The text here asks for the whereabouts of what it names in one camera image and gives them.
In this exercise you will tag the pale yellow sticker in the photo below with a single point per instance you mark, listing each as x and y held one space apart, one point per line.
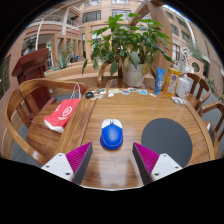
114 90

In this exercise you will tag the spiky green plant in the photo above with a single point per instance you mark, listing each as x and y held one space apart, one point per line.
62 61

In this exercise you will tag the small white sticker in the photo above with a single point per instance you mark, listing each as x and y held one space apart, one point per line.
110 94

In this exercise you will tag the blue and white sticker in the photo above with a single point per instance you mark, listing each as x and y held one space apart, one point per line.
143 92
125 91
132 89

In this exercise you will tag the red paper bag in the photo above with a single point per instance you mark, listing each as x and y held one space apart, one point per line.
61 115

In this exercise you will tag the green plant in white pot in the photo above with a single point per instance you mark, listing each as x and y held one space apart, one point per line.
128 46

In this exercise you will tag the small black key fob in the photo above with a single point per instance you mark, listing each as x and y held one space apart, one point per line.
89 95

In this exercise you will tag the blue and white computer mouse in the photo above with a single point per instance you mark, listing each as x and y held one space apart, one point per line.
111 135

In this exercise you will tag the dark red wooden lectern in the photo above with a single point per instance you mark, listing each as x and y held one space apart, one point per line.
31 71

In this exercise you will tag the wooden armchair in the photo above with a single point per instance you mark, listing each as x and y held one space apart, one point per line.
41 138
213 107
101 71
201 88

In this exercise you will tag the clear plastic packet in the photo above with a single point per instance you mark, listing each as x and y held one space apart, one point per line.
178 100

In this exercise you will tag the blue tube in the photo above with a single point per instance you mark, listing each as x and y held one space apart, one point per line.
159 81

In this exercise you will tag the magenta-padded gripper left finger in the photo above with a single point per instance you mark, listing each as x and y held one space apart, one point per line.
61 165

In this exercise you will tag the dark grey round mouse pad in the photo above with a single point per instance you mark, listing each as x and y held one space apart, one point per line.
166 141

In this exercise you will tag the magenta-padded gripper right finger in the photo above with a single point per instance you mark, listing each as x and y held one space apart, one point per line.
163 165

